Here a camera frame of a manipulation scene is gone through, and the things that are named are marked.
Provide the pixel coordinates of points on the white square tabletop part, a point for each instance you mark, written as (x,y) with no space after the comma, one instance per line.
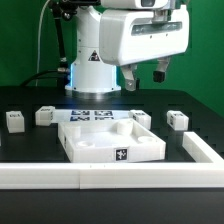
(109,141)

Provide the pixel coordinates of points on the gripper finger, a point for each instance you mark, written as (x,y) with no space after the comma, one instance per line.
(128,72)
(159,74)

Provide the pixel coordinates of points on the white L-shaped fence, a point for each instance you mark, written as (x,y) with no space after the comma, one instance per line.
(207,171)

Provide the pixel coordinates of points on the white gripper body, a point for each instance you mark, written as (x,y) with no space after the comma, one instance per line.
(132,36)

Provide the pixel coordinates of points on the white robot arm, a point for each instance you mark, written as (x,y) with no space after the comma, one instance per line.
(91,77)

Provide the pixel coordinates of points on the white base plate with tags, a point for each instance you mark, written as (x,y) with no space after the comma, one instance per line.
(66,115)

